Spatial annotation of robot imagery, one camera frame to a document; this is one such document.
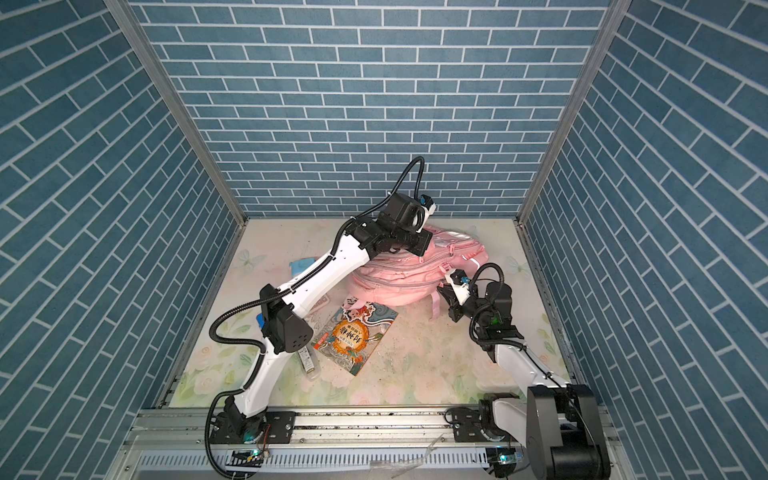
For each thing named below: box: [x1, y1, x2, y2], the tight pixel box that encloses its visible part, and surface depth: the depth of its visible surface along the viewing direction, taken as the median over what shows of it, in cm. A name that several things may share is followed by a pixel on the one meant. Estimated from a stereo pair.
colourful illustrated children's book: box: [311, 297, 398, 376], surface depth 91 cm
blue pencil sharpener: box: [289, 257, 317, 277], surface depth 103 cm
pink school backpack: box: [348, 226, 488, 320], surface depth 81 cm
